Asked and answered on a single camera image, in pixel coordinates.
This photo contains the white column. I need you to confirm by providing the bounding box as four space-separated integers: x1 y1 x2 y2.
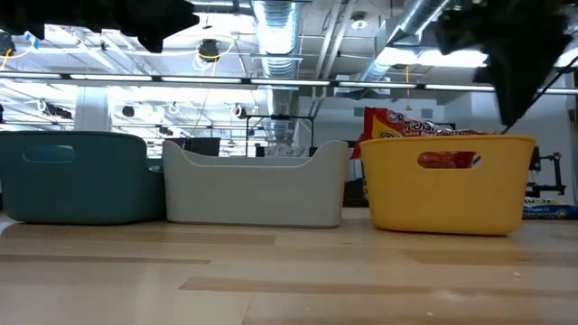
73 85 114 133

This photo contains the long LED light bar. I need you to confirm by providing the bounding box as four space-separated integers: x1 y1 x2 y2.
0 70 578 97

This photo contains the blue Maruchan noodle pack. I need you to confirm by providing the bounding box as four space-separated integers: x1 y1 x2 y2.
522 196 578 221

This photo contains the yellow plastic bin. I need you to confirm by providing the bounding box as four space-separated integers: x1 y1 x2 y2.
359 134 537 237

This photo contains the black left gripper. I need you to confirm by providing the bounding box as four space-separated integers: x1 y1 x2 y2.
44 0 201 55

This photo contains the teal plastic bin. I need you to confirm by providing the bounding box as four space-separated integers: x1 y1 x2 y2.
0 130 167 226

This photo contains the silver ventilation duct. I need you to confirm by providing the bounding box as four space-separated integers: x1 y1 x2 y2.
359 0 452 94
250 0 303 144

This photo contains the grey plastic bin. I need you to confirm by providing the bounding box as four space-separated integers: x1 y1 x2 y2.
161 139 350 229

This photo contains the red Maruchan noodle pack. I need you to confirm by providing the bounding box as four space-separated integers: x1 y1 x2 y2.
350 107 502 171

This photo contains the black ceiling camera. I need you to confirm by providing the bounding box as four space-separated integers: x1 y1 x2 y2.
197 38 221 63

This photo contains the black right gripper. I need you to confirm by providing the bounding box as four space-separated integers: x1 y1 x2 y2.
434 0 578 128

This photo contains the black monitor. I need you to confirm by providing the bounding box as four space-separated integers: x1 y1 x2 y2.
179 136 222 158

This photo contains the black metal stand frame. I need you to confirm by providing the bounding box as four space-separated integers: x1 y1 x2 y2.
245 114 316 158

